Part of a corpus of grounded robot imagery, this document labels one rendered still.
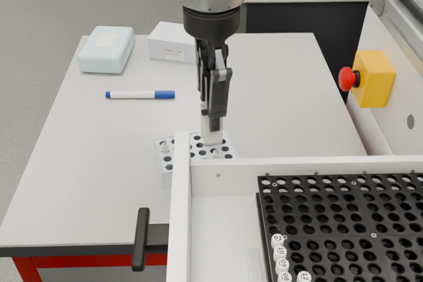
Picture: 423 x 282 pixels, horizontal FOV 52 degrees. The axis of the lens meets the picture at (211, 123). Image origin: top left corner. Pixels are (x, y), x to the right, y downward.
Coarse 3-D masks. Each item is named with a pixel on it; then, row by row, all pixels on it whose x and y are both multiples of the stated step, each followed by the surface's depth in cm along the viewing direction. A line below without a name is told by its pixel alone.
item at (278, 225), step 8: (264, 176) 52; (272, 176) 52; (264, 184) 51; (272, 192) 50; (264, 208) 48; (272, 208) 49; (264, 216) 47; (272, 216) 47; (280, 216) 47; (264, 224) 46; (272, 224) 46; (280, 224) 46; (280, 232) 45; (272, 248) 44; (272, 256) 43; (272, 264) 42; (272, 272) 42; (288, 272) 42; (272, 280) 42
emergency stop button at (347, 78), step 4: (344, 68) 72; (348, 68) 71; (340, 72) 73; (344, 72) 71; (348, 72) 71; (340, 76) 73; (344, 76) 71; (348, 76) 70; (352, 76) 71; (340, 80) 72; (344, 80) 71; (348, 80) 70; (352, 80) 71; (340, 84) 73; (344, 84) 71; (348, 84) 71; (352, 84) 72; (344, 88) 72; (348, 88) 71
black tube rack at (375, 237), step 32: (288, 192) 50; (320, 192) 50; (352, 192) 50; (384, 192) 50; (416, 192) 50; (288, 224) 46; (320, 224) 46; (352, 224) 46; (384, 224) 46; (416, 224) 46; (288, 256) 43; (320, 256) 43; (352, 256) 46; (384, 256) 43; (416, 256) 43
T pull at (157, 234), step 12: (144, 216) 46; (144, 228) 44; (156, 228) 44; (168, 228) 44; (144, 240) 43; (156, 240) 43; (168, 240) 43; (144, 252) 42; (132, 264) 41; (144, 264) 42
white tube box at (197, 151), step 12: (192, 132) 74; (156, 144) 71; (192, 144) 72; (216, 144) 72; (228, 144) 72; (156, 156) 73; (168, 156) 70; (192, 156) 71; (204, 156) 70; (228, 156) 70; (168, 168) 69; (168, 180) 68
